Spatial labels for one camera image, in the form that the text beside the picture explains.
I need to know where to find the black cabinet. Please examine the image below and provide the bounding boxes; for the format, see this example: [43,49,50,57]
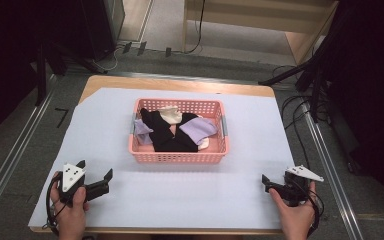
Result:
[78,0,126,62]

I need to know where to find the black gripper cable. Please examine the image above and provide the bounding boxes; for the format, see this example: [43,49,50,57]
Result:
[293,181,326,238]
[44,175,65,236]

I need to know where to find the white floor cable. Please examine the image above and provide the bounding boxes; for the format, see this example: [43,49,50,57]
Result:
[91,45,125,73]

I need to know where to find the black hanging cable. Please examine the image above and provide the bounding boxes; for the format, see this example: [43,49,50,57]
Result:
[183,0,207,55]

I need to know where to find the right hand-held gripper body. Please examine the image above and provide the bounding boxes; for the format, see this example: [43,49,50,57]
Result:
[269,165,325,208]

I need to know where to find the metal floor rail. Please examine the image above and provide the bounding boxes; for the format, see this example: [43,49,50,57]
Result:
[300,99,365,240]
[65,67,262,86]
[0,75,58,231]

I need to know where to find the black tripod stand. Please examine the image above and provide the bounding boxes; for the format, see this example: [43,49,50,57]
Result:
[258,19,339,124]

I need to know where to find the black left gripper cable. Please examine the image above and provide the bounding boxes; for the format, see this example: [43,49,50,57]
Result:
[44,175,65,236]

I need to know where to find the black floor cables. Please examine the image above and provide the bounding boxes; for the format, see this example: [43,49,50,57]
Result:
[271,64,328,169]

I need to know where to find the white paper sheet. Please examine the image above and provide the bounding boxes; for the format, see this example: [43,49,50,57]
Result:
[27,87,296,231]

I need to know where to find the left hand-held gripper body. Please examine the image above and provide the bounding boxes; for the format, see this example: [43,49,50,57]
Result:
[57,161,110,205]

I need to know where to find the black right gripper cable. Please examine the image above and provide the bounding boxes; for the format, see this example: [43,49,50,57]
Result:
[293,181,326,238]

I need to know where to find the light wooden shelf unit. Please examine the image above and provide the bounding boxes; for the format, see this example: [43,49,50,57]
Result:
[182,0,340,66]

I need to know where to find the person's left hand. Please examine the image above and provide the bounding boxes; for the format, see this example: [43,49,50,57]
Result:
[49,171,91,240]

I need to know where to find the black sock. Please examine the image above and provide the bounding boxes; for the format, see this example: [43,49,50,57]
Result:
[139,107,200,154]

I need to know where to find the person's right hand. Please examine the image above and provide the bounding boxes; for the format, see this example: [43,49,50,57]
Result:
[267,181,318,240]

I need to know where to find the pink plastic basket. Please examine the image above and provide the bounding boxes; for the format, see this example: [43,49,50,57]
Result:
[128,97,230,164]

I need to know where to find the cream sock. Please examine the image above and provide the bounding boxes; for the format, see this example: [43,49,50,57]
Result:
[197,137,211,151]
[157,105,184,125]

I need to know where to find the black metal stand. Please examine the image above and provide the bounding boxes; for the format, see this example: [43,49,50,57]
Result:
[29,39,109,107]

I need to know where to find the purple sock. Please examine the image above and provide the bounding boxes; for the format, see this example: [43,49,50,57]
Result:
[178,116,220,146]
[133,118,155,146]

